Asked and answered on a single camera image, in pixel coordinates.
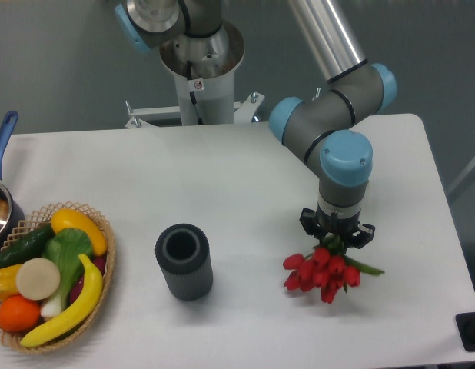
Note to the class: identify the orange fruit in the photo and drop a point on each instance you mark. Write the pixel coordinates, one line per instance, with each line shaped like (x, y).
(18, 314)

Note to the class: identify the purple eggplant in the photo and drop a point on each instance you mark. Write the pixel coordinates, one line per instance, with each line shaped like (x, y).
(100, 263)

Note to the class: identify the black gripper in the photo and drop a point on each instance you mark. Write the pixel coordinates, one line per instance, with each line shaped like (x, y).
(319, 224)

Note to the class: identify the blue handled saucepan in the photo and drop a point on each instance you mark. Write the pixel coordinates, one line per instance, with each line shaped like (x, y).
(10, 212)

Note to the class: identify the green bok choy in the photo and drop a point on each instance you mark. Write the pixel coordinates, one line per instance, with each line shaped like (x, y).
(63, 250)

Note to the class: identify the beige round disc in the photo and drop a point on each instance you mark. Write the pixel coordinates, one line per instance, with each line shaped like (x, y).
(37, 279)

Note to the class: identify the red tulip bouquet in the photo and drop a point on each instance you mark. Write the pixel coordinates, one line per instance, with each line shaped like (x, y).
(327, 267)

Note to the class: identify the yellow squash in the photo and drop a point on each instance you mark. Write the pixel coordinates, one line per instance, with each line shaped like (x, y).
(70, 218)

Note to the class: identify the yellow bell pepper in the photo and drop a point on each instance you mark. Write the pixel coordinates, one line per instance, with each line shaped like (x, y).
(8, 285)

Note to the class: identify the yellow banana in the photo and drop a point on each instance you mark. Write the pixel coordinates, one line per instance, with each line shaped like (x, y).
(72, 316)

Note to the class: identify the black device at table edge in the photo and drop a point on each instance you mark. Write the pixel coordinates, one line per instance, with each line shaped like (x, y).
(466, 327)

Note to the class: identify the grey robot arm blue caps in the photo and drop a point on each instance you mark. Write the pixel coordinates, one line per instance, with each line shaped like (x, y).
(202, 51)

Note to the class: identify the woven wicker basket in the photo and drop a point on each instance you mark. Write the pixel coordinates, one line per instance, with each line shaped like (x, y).
(35, 220)

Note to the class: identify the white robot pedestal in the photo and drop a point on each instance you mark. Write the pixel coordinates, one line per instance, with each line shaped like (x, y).
(200, 102)

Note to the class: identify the dark green cucumber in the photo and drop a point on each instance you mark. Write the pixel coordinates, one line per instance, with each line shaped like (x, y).
(28, 246)

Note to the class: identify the dark grey ribbed vase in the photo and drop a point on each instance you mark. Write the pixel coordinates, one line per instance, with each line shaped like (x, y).
(183, 254)

